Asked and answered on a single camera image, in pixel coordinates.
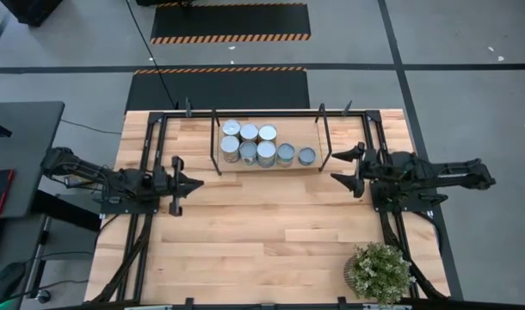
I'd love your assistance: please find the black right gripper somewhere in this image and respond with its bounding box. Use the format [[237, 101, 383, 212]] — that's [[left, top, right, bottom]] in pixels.
[[330, 142, 391, 199]]

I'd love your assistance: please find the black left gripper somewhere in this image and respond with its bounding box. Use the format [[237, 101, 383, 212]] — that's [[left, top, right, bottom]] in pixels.
[[152, 155, 205, 217]]

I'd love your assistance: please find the tin can silver lid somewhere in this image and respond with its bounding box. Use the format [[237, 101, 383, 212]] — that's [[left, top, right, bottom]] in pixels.
[[219, 134, 241, 164]]

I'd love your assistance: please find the tin can grey lid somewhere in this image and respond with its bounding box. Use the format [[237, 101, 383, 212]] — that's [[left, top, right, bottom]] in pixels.
[[238, 140, 258, 166]]

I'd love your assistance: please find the teal pink chicken soup can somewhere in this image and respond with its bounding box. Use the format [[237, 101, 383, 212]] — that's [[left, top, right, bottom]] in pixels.
[[275, 142, 297, 169]]

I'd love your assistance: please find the blue can green stripe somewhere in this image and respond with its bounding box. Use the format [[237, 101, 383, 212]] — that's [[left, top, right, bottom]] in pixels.
[[221, 119, 242, 139]]

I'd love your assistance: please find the tin can tan label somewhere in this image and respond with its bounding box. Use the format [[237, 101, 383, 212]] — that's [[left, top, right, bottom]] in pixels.
[[239, 122, 260, 144]]

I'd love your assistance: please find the blue cherries label can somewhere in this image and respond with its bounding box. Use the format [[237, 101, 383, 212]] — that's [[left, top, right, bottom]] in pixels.
[[256, 139, 277, 169]]

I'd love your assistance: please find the orange apple label can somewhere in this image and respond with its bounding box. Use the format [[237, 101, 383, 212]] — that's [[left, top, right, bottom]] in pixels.
[[257, 123, 278, 145]]

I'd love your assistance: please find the wooden shelf board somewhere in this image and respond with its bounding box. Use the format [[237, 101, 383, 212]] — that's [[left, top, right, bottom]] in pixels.
[[217, 115, 324, 173]]

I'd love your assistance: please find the black mat hazard stripe edge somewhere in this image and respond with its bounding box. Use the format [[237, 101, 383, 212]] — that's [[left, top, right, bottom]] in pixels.
[[124, 66, 311, 111], [149, 2, 312, 46]]

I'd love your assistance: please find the potted green white plant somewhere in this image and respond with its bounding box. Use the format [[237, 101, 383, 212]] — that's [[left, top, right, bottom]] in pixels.
[[343, 241, 417, 307]]

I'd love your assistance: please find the dark grey desk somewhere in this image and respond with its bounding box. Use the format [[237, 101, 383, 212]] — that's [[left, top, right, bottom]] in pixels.
[[0, 213, 48, 310], [0, 101, 66, 220]]

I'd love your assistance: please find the black computer mouse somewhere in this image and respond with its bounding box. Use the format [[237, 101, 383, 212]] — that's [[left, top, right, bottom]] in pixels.
[[0, 261, 28, 305]]

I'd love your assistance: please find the black box on floor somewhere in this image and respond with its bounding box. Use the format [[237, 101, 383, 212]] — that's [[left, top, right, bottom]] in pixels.
[[0, 0, 65, 28]]

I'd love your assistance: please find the black metal shelf bracket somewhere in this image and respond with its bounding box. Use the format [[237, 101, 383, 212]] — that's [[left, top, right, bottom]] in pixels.
[[313, 102, 334, 172], [208, 107, 223, 177]]

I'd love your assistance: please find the black table rig frame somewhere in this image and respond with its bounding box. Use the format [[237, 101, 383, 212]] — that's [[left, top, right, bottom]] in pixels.
[[90, 98, 451, 310]]

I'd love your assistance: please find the black floor cable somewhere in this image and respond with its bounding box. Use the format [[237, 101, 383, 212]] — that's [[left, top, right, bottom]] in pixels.
[[125, 0, 177, 109]]

